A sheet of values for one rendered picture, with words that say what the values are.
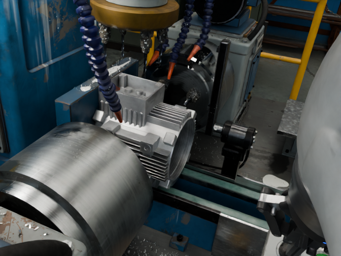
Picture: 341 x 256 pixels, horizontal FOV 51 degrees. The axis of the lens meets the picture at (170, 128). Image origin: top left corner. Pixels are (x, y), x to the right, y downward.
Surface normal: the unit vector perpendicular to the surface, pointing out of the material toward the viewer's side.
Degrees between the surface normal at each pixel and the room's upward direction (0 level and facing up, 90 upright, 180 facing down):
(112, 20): 90
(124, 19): 90
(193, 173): 0
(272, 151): 0
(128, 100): 90
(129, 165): 43
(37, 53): 90
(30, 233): 0
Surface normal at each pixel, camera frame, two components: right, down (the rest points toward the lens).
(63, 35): 0.91, 0.28
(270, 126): 0.09, -0.85
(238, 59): -0.39, 0.45
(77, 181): 0.51, -0.61
